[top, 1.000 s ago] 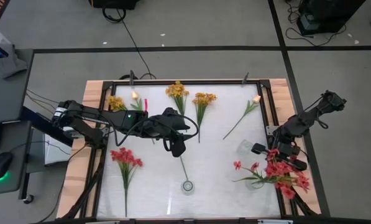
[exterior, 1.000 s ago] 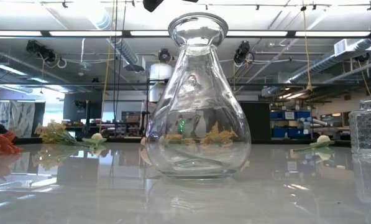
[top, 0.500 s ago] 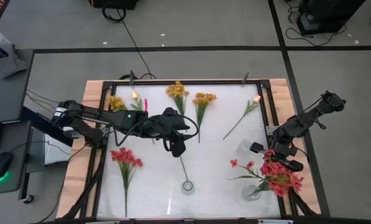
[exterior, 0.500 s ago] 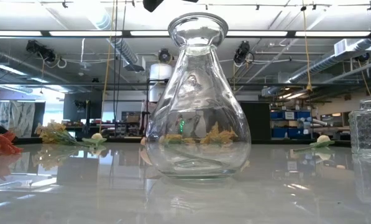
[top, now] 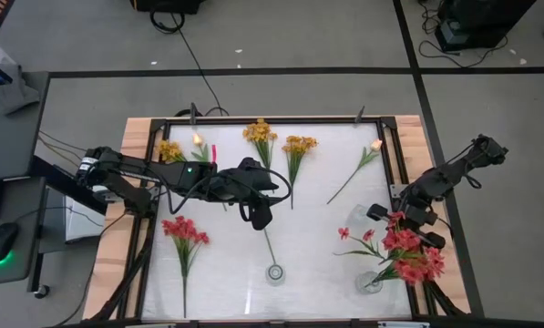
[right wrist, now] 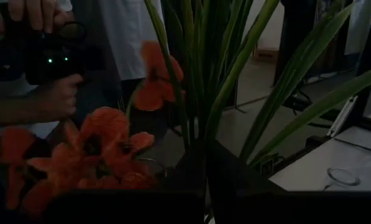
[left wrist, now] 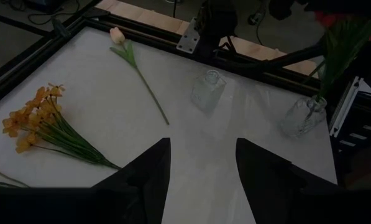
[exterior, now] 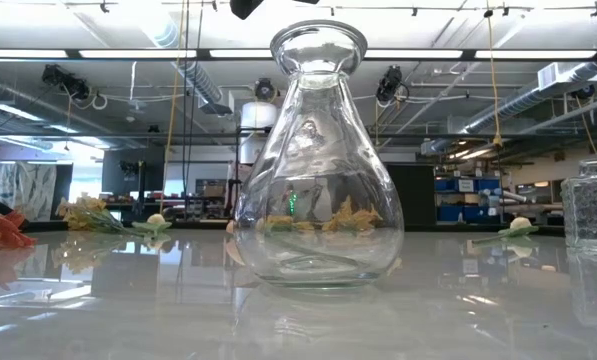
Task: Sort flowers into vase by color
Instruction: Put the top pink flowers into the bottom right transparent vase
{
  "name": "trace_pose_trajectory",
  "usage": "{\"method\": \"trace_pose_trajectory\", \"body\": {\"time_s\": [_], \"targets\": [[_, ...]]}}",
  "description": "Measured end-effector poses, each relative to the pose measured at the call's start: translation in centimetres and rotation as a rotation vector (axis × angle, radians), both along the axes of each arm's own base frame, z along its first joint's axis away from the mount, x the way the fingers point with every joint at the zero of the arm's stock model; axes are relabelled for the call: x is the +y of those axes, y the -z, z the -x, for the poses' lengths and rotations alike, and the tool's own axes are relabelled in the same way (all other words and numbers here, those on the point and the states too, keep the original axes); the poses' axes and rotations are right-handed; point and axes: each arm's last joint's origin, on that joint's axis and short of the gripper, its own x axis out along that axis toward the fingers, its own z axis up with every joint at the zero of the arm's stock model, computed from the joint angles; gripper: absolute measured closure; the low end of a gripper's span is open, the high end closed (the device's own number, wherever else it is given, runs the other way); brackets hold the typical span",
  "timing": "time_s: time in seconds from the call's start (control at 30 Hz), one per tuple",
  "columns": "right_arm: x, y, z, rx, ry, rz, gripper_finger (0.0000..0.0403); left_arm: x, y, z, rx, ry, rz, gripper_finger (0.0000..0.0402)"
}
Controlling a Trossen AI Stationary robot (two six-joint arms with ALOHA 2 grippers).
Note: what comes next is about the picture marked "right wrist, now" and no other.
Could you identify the red flower stem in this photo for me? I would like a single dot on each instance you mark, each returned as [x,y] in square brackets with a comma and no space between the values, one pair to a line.
[104,124]

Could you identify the person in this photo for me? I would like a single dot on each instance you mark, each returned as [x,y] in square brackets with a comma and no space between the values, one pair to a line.
[126,37]

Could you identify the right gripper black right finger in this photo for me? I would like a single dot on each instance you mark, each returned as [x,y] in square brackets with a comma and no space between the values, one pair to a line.
[231,174]

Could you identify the person's forearm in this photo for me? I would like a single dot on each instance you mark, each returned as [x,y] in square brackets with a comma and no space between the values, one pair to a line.
[8,110]

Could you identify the red artificial flower bunch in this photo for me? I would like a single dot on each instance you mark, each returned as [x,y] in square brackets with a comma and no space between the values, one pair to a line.
[157,90]

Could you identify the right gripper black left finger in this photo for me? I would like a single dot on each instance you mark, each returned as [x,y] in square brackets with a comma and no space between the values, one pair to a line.
[191,171]

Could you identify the person's hand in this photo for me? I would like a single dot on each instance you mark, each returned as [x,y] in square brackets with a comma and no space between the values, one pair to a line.
[36,15]
[57,99]

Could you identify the large round glass vase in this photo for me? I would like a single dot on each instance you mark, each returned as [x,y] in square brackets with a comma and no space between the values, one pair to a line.
[342,179]

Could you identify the white metal bracket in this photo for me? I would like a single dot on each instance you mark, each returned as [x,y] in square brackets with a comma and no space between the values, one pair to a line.
[343,116]

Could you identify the clear glass jar vase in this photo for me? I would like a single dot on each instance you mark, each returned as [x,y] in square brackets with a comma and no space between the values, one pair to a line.
[162,171]

